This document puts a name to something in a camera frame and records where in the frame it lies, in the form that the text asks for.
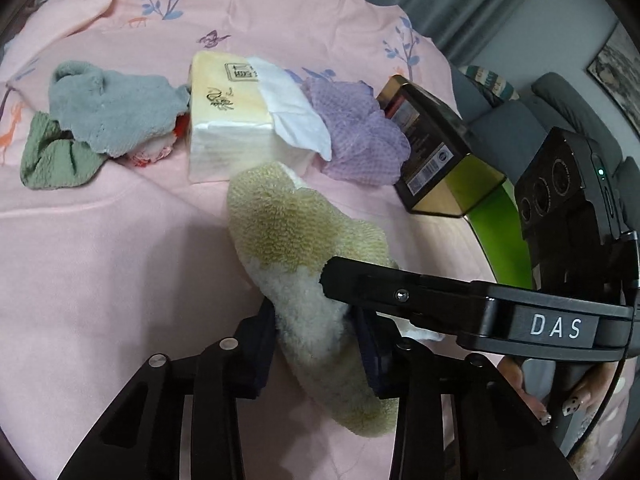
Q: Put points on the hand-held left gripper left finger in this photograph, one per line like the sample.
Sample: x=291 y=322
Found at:
x=262 y=350

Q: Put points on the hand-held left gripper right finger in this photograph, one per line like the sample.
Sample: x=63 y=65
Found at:
x=372 y=355

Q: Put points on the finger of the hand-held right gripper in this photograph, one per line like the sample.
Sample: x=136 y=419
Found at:
x=400 y=285

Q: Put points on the green box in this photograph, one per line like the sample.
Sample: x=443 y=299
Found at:
x=500 y=230

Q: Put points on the yellow cream fluffy sock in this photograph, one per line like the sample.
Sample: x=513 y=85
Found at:
x=300 y=240

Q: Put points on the purple mesh cloth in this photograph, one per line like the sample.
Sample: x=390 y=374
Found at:
x=360 y=135

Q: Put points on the person's right hand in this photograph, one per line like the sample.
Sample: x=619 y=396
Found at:
x=515 y=380

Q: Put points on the black and gold box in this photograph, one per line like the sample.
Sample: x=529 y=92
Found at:
x=430 y=130

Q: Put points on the pink floral bed sheet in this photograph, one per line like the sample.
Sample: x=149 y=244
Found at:
x=125 y=260

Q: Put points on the grey sofa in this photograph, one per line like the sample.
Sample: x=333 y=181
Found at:
x=505 y=125

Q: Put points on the white tissue sheet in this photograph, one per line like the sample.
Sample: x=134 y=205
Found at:
x=295 y=110

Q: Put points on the striped cushion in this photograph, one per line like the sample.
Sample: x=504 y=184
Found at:
x=492 y=82

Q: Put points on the yellow white tissue pack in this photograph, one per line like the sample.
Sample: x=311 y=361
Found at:
x=225 y=130

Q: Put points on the red and white cloth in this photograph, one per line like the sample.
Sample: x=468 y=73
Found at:
x=150 y=152

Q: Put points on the green crinkled cloth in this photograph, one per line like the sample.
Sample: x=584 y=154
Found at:
x=50 y=160

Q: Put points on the grey fluffy cloth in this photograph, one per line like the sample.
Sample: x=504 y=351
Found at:
x=110 y=105

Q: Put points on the grey blue curtain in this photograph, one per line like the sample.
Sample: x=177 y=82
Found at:
x=450 y=0

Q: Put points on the framed wall picture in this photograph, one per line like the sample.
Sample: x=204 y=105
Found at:
x=617 y=70

